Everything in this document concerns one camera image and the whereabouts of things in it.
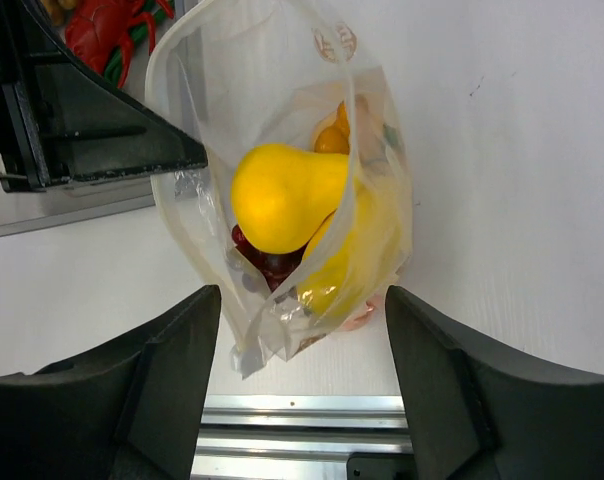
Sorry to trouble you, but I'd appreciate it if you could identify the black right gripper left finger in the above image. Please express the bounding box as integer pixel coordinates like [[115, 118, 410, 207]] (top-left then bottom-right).
[[0, 285, 221, 479]]

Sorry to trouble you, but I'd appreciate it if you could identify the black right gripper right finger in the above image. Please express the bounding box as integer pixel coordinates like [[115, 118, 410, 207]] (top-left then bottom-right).
[[385, 286, 604, 479]]

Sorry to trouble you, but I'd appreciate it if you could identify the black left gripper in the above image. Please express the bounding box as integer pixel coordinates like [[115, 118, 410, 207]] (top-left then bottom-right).
[[0, 1, 208, 192]]

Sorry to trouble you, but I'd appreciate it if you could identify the yellow lemon toy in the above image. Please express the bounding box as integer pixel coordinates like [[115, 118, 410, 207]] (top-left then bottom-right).
[[296, 185, 408, 319], [230, 144, 349, 254]]

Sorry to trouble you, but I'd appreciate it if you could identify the clear dotted zip top bag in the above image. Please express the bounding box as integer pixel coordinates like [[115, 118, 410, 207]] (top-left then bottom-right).
[[145, 1, 412, 377]]

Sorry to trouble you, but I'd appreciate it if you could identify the yellow banana bunch toy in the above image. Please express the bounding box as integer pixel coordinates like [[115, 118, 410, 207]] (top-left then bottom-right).
[[312, 102, 350, 155]]

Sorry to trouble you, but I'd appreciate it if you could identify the orange fruit toy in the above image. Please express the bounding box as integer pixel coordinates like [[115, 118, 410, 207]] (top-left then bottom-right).
[[339, 294, 384, 332]]

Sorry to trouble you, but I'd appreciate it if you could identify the clear plastic food tray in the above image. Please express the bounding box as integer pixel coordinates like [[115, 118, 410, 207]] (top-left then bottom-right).
[[0, 178, 154, 237]]

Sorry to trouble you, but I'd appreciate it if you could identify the green scallion toy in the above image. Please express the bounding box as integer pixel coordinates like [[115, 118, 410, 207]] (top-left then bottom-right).
[[102, 1, 175, 89]]

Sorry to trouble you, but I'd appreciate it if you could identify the red lobster toy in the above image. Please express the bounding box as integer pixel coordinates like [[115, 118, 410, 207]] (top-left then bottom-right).
[[65, 0, 172, 78]]

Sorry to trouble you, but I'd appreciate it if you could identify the aluminium mounting rail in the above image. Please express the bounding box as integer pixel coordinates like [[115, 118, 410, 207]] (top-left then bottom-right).
[[191, 395, 413, 479]]

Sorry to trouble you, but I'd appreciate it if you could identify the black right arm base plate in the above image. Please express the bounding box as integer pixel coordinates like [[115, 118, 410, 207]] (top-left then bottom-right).
[[346, 452, 418, 480]]

